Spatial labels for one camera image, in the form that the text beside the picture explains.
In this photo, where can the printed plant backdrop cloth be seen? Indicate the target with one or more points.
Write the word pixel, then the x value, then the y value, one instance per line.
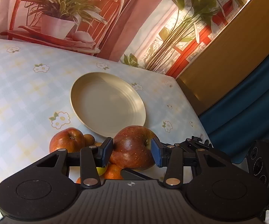
pixel 136 16

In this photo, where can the small orange mandarin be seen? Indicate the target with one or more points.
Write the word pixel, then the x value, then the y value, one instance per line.
pixel 78 180
pixel 112 171

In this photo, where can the cream round plate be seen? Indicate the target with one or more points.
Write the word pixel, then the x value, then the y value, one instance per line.
pixel 106 102

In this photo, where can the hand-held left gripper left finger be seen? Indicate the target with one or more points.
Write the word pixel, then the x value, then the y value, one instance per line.
pixel 106 155

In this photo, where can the yellow wooden board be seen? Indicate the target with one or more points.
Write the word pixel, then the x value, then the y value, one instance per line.
pixel 230 63

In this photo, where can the green jujube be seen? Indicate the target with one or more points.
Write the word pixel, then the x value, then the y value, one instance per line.
pixel 101 169

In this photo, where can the red apple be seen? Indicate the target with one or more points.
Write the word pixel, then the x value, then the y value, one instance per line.
pixel 129 149
pixel 64 140

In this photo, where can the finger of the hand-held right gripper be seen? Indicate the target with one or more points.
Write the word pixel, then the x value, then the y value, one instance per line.
pixel 198 142

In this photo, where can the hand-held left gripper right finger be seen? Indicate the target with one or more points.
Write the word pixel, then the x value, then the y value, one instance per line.
pixel 157 154

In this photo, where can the floral checked tablecloth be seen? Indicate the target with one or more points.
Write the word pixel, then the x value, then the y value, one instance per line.
pixel 20 98

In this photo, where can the dark blue cloth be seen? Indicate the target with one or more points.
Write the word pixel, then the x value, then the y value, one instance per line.
pixel 242 121

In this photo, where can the brown longan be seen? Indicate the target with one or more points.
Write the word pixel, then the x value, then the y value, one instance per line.
pixel 88 140
pixel 98 144

